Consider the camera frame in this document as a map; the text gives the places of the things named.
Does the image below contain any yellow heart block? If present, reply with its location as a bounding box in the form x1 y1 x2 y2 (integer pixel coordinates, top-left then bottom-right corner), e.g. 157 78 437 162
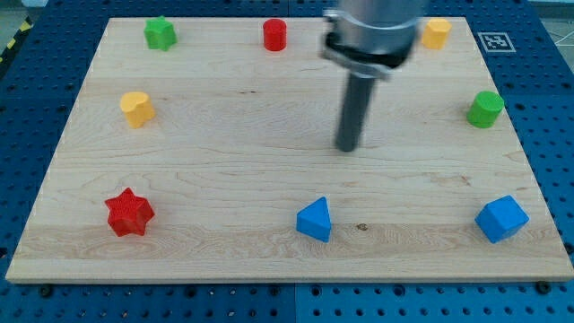
120 92 156 128

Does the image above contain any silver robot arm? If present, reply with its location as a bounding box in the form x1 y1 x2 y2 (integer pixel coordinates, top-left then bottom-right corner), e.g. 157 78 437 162
320 0 428 79

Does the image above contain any blue triangle block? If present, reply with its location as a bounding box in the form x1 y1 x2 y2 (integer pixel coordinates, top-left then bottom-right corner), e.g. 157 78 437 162
296 196 332 243

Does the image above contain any wooden board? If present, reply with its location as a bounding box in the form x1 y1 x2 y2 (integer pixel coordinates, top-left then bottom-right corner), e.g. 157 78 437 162
6 17 573 284

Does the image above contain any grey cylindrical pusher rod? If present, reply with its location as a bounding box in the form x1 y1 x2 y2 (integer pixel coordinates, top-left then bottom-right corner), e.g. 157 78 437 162
335 73 375 153

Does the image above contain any red cylinder block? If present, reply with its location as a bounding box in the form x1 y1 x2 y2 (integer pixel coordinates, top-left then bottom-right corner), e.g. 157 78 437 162
263 18 287 52

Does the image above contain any red star block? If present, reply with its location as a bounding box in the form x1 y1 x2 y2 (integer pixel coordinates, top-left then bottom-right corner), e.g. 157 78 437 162
105 188 154 237

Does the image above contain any green star block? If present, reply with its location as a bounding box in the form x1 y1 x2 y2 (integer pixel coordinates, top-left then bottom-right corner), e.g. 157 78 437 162
143 16 178 51

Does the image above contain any yellow hexagon block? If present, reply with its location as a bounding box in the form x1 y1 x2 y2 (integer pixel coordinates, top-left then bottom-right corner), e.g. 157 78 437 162
422 18 452 49

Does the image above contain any green cylinder block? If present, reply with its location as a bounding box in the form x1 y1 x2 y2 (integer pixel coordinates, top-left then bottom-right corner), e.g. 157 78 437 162
466 91 505 128

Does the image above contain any blue cube block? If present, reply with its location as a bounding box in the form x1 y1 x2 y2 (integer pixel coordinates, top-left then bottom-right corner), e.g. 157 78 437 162
474 196 530 243

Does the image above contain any white fiducial marker tag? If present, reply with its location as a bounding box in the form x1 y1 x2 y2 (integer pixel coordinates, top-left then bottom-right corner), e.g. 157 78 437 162
478 31 516 53

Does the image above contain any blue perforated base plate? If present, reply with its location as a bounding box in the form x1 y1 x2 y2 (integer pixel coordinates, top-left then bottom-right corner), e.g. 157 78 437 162
1 0 573 322

